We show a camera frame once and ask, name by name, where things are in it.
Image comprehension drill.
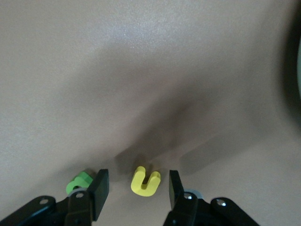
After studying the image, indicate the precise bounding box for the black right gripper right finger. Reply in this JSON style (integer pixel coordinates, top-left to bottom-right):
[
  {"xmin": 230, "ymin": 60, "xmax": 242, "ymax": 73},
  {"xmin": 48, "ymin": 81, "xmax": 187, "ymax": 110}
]
[{"xmin": 163, "ymin": 169, "xmax": 259, "ymax": 226}]

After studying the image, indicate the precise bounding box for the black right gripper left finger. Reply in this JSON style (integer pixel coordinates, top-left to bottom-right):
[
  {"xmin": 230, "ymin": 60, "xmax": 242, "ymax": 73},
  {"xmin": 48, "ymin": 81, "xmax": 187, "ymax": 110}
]
[{"xmin": 0, "ymin": 169, "xmax": 110, "ymax": 226}]

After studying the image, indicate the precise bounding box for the green letter b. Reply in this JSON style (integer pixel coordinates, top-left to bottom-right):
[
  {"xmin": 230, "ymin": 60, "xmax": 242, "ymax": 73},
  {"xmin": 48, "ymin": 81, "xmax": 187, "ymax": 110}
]
[{"xmin": 65, "ymin": 171, "xmax": 95, "ymax": 196}]

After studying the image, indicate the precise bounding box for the yellow letter n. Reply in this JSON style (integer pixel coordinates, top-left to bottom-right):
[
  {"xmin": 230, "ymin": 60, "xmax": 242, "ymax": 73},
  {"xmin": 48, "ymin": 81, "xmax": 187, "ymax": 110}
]
[{"xmin": 130, "ymin": 166, "xmax": 162, "ymax": 196}]

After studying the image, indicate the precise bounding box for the green plate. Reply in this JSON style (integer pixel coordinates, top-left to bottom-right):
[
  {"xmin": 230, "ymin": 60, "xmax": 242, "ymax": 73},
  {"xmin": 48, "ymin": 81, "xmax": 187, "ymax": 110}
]
[{"xmin": 281, "ymin": 0, "xmax": 301, "ymax": 135}]

